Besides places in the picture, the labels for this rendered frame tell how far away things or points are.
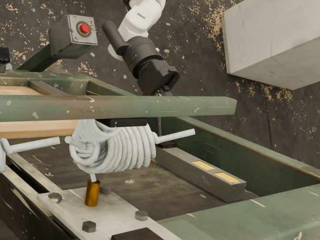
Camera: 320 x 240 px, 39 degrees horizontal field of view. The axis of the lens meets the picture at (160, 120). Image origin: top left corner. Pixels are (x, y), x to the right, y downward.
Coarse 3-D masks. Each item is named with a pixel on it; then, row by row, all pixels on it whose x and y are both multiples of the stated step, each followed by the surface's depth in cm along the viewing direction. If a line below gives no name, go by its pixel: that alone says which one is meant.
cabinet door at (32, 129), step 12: (48, 120) 124; (60, 120) 126; (72, 120) 127; (0, 132) 107; (12, 132) 109; (24, 132) 111; (36, 132) 113; (48, 132) 115; (60, 132) 117; (72, 132) 120
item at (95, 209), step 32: (96, 128) 51; (96, 160) 55; (0, 192) 71; (32, 192) 66; (64, 192) 59; (96, 192) 56; (32, 224) 63; (64, 224) 52; (96, 224) 52; (128, 224) 53
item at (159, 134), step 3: (153, 93) 107; (156, 93) 107; (159, 93) 107; (162, 93) 107; (159, 117) 109; (159, 120) 110; (159, 123) 110; (159, 126) 110; (159, 129) 111; (159, 132) 111; (159, 135) 111
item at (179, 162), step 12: (36, 84) 156; (48, 84) 160; (156, 156) 109; (168, 156) 106; (180, 156) 105; (192, 156) 106; (168, 168) 106; (180, 168) 103; (192, 168) 100; (216, 168) 101; (192, 180) 100; (204, 180) 98; (216, 180) 95; (240, 180) 95; (216, 192) 95; (228, 192) 93; (240, 192) 95
